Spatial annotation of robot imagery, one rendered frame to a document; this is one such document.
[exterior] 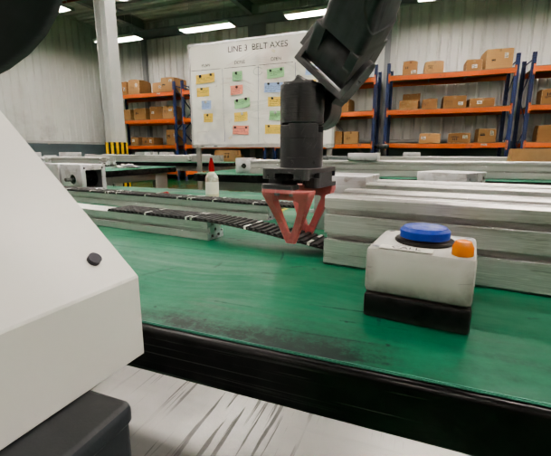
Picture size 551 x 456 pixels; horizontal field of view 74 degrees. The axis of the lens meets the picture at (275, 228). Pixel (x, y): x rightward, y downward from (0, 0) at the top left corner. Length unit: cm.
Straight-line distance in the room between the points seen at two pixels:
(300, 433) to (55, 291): 89
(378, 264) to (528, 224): 17
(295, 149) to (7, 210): 32
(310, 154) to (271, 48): 327
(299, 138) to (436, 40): 1091
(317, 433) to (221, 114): 325
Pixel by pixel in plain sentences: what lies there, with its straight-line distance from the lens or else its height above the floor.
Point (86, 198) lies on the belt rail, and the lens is 111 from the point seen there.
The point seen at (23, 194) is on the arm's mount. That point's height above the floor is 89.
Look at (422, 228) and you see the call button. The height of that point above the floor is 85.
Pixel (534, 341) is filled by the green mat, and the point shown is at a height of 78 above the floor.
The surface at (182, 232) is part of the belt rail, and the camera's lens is 61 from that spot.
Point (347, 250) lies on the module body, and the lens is 44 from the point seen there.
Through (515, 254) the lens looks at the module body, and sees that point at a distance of 43.
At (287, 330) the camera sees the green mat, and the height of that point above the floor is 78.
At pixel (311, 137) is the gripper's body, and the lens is 48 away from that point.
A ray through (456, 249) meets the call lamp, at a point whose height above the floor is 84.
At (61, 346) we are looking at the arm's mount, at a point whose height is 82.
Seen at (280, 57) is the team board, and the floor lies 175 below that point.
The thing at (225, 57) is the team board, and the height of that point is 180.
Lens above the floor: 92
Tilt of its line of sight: 12 degrees down
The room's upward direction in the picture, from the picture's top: straight up
